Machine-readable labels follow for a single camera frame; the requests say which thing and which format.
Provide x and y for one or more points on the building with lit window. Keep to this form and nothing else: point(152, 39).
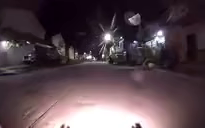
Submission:
point(193, 40)

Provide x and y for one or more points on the pavement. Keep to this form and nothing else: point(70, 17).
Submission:
point(10, 69)
point(190, 71)

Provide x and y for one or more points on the grey asphalt road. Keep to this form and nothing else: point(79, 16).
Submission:
point(100, 86)

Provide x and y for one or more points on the robot's own part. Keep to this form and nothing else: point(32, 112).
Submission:
point(64, 126)
point(136, 125)

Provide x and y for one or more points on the building with canopy roof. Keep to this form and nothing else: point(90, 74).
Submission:
point(13, 36)

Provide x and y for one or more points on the parked vehicle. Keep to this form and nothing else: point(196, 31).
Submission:
point(30, 57)

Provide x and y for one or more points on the street lamp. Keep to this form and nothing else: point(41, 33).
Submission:
point(107, 37)

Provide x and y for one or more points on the pale building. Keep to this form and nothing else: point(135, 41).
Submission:
point(58, 45)

